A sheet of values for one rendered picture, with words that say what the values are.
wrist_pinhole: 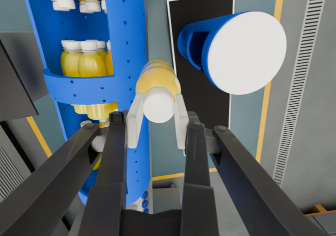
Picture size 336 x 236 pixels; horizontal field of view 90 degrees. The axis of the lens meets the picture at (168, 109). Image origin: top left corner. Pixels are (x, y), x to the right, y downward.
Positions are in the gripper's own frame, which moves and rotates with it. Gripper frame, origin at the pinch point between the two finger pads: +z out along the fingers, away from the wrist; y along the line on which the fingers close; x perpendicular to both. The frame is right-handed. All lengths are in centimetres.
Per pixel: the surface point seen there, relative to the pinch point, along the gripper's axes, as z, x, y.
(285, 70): 154, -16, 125
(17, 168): 127, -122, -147
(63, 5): 32.0, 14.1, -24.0
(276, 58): 45, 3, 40
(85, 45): 28.4, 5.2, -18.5
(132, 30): 28.7, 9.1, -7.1
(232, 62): 44, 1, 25
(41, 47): 32.5, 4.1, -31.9
